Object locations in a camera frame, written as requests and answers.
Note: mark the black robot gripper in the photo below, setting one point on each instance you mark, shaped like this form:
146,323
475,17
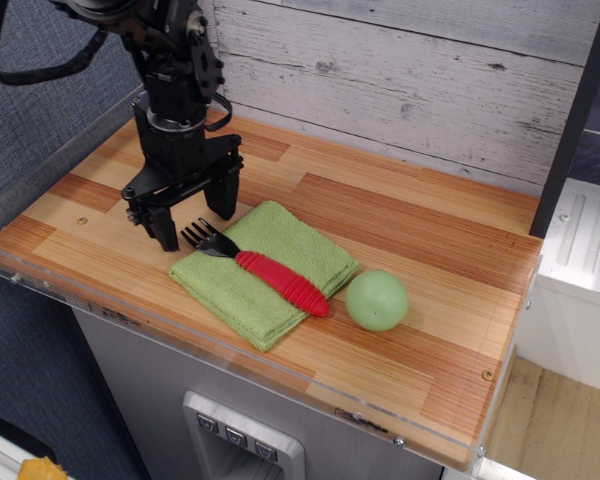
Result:
180,161

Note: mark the red handled metal fork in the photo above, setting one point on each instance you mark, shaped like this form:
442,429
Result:
293,287

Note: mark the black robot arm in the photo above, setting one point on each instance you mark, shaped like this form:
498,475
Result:
181,76

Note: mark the folded green cloth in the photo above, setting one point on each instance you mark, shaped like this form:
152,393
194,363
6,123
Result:
244,302

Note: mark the green ball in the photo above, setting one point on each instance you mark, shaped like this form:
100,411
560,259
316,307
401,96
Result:
376,300

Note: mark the grey toy fridge cabinet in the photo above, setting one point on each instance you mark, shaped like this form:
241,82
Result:
149,377

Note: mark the yellow object at corner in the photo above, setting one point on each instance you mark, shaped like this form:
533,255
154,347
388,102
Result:
41,469

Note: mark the black and white base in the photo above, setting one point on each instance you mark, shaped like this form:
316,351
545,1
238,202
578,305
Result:
16,446

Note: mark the white toy sink unit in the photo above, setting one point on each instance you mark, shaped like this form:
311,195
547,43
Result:
559,327

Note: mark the right dark vertical post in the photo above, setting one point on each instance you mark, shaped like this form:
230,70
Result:
558,174

